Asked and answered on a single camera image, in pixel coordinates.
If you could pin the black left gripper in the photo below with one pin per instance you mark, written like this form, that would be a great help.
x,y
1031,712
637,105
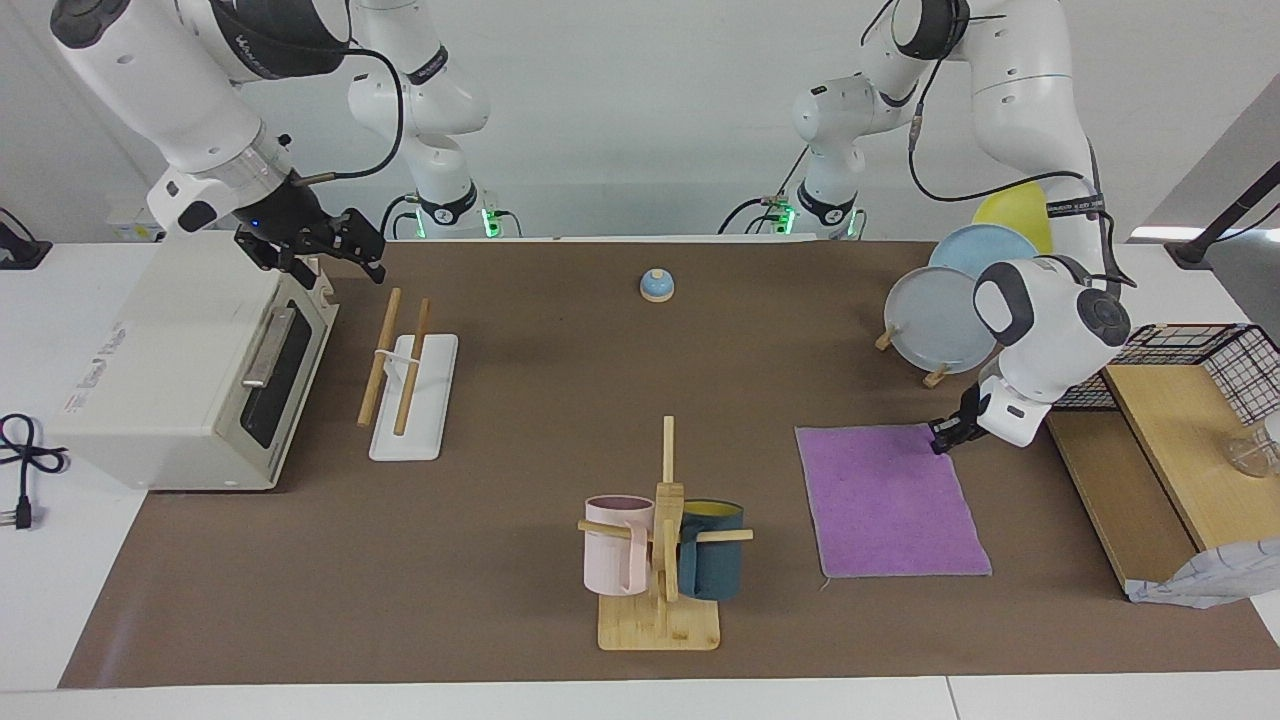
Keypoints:
x,y
972,408

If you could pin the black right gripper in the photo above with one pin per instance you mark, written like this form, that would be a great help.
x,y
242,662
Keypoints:
x,y
285,215

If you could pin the purple towel with grey back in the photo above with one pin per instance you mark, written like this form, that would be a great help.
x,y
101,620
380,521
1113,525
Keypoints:
x,y
890,500

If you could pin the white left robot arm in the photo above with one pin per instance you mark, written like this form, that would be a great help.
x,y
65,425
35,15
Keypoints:
x,y
1030,100

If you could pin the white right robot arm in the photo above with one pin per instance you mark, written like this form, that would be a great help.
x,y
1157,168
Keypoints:
x,y
170,80

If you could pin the wooden plate rack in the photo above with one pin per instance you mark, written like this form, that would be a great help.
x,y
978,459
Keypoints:
x,y
938,378

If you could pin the grey plate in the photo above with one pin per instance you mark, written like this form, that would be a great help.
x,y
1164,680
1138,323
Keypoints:
x,y
935,320

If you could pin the wooden shelf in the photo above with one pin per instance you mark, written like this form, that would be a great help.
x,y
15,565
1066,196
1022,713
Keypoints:
x,y
1120,480

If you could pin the light blue plate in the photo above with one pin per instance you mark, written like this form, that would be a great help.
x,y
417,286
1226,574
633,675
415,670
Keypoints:
x,y
975,250

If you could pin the beige toaster oven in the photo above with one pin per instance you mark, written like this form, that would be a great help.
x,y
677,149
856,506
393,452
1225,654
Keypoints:
x,y
170,370

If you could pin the small white box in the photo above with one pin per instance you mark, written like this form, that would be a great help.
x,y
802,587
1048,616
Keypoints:
x,y
135,225

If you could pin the yellow plate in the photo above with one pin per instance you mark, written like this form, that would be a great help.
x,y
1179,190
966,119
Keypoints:
x,y
1015,210

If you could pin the dark green mug yellow inside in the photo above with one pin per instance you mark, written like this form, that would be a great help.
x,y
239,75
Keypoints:
x,y
712,560

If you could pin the brown table mat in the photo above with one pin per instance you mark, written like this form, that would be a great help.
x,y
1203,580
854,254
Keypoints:
x,y
550,400

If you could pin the marbled white cloth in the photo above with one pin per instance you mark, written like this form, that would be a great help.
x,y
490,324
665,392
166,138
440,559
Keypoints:
x,y
1210,580

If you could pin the clear glass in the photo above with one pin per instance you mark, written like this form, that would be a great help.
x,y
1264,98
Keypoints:
x,y
1250,455

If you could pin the blue bell with wooden knob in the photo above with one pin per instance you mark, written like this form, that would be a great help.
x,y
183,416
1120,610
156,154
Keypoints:
x,y
657,288

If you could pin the wooden mug tree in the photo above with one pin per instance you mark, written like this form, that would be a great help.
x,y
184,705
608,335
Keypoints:
x,y
660,625

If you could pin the black stand pole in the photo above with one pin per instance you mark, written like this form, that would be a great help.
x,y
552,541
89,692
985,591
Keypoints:
x,y
1225,215

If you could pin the pink mug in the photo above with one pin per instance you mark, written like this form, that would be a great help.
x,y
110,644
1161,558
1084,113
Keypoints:
x,y
610,555

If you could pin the black clamp mount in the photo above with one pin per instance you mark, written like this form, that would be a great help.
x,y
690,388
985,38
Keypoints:
x,y
20,250

